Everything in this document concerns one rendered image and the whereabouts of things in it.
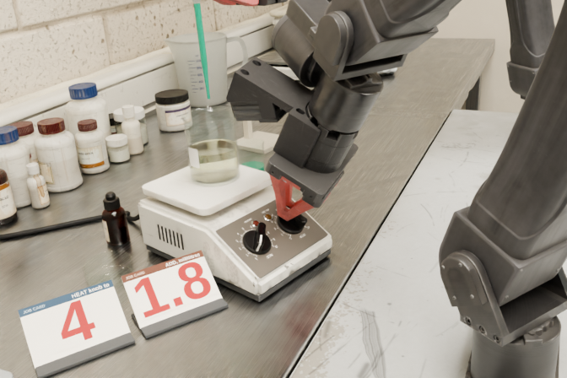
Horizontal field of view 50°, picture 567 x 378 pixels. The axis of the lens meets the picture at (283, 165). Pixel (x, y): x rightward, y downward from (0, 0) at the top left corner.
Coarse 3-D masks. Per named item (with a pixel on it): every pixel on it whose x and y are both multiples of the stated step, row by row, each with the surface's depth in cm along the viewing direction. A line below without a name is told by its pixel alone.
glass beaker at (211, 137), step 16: (192, 112) 72; (208, 112) 73; (224, 112) 73; (192, 128) 68; (208, 128) 68; (224, 128) 69; (192, 144) 69; (208, 144) 69; (224, 144) 69; (192, 160) 70; (208, 160) 69; (224, 160) 70; (192, 176) 71; (208, 176) 70; (224, 176) 70
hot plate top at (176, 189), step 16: (176, 176) 74; (240, 176) 73; (256, 176) 73; (144, 192) 72; (160, 192) 70; (176, 192) 70; (192, 192) 69; (208, 192) 69; (224, 192) 69; (240, 192) 69; (192, 208) 66; (208, 208) 65
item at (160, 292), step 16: (160, 272) 64; (176, 272) 64; (192, 272) 65; (128, 288) 62; (144, 288) 62; (160, 288) 63; (176, 288) 63; (192, 288) 64; (208, 288) 64; (144, 304) 61; (160, 304) 62; (176, 304) 62; (144, 320) 60
